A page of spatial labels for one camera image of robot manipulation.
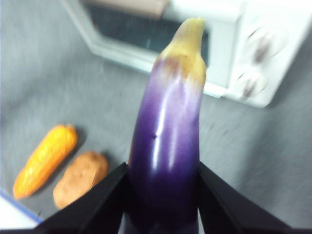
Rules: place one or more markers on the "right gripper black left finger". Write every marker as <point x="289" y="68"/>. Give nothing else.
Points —
<point x="92" y="212"/>

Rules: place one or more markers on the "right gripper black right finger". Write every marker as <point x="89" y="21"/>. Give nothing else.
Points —
<point x="231" y="212"/>

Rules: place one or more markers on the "purple eggplant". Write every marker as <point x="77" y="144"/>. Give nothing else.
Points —
<point x="168" y="146"/>

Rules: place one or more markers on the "cream oven knob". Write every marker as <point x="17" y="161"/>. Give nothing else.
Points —
<point x="251" y="83"/>
<point x="264" y="45"/>

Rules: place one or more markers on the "cream Toshiba toaster oven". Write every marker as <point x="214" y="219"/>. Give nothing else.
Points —
<point x="234" y="48"/>

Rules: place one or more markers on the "brown potato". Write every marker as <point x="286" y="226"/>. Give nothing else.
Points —
<point x="78" y="178"/>

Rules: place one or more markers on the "orange corn cob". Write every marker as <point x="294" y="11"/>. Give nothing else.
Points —
<point x="46" y="161"/>

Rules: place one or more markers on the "white board with blue edge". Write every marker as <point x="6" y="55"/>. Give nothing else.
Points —
<point x="12" y="214"/>

